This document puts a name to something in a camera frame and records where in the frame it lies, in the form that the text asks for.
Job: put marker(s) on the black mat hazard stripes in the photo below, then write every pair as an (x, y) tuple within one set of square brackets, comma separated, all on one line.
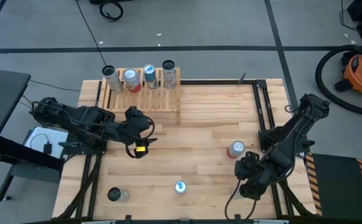
[(336, 186)]

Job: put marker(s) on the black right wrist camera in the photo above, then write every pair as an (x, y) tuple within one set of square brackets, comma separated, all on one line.
[(246, 166)]

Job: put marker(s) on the wooden slatted shelf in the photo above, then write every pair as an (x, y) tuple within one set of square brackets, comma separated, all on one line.
[(156, 102)]

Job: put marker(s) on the white Celsius tropical can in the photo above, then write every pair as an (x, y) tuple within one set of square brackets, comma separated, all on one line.
[(115, 84), (122, 195)]

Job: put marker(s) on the black desk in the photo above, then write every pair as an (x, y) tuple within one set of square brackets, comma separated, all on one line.
[(0, 102)]

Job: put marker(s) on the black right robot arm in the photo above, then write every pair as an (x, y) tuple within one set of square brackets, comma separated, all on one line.
[(293, 133)]

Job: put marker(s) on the black power adapter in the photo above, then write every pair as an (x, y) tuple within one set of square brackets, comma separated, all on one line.
[(47, 148)]

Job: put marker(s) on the blue silver Red Bull can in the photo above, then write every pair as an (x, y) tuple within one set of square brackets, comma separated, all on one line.
[(180, 187), (151, 81)]

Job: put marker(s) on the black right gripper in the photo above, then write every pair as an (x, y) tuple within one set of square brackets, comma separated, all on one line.
[(251, 190)]

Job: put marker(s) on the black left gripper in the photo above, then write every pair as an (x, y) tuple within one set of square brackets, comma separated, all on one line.
[(137, 142)]

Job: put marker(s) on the silver aluminium extrusion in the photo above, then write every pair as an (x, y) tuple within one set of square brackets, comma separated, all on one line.
[(271, 222), (97, 222)]

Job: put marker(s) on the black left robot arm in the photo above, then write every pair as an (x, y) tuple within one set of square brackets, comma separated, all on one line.
[(84, 119)]

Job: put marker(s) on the white panel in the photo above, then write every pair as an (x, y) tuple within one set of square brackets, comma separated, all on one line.
[(56, 137)]

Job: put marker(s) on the white Celsius Peach Vibe can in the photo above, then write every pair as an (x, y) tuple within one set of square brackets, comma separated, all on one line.
[(169, 77)]

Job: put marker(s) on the pink white Spindrift can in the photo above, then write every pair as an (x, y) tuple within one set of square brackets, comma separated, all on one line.
[(132, 81), (236, 149)]

